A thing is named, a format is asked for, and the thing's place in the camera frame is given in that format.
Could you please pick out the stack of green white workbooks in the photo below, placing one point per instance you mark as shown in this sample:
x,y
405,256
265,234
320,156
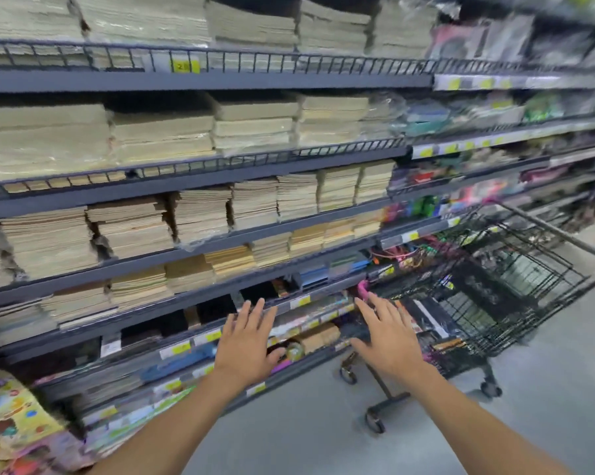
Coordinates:
x,y
119,420

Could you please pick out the stack of blue exercise books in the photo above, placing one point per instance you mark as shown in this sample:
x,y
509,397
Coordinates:
x,y
312,279

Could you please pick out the stacks of beige exercise books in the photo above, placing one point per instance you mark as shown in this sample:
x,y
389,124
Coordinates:
x,y
154,138

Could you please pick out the person's left forearm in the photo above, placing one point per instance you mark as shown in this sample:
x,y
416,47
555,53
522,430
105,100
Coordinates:
x,y
178,430

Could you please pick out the black notebook orange band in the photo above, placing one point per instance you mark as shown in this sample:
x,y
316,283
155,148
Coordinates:
x,y
448,344

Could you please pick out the assorted stationery goods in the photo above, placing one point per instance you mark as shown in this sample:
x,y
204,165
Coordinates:
x,y
475,113

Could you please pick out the hanging colourful packets display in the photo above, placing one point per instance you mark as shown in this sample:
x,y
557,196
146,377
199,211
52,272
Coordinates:
x,y
15,415

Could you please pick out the person's right forearm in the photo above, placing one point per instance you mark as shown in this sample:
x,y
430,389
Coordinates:
x,y
475,430

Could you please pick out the black notebook white band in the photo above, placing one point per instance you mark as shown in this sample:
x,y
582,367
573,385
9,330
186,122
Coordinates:
x,y
428,316

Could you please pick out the row of black shelved notebooks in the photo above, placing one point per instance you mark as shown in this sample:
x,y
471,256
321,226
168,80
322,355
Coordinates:
x,y
213,309

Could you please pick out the person's right hand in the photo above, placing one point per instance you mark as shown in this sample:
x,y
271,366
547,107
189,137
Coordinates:
x,y
394,356

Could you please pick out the person's left hand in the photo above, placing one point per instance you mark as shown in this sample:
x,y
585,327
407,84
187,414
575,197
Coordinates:
x,y
245,356

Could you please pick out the clear tape roll pack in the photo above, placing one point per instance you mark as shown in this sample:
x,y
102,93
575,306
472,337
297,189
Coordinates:
x,y
293,352

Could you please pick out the row of yellow price labels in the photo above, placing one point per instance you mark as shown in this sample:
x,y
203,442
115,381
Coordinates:
x,y
186,66

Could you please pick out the grey metal store shelving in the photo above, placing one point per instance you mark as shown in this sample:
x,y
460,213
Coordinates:
x,y
203,81

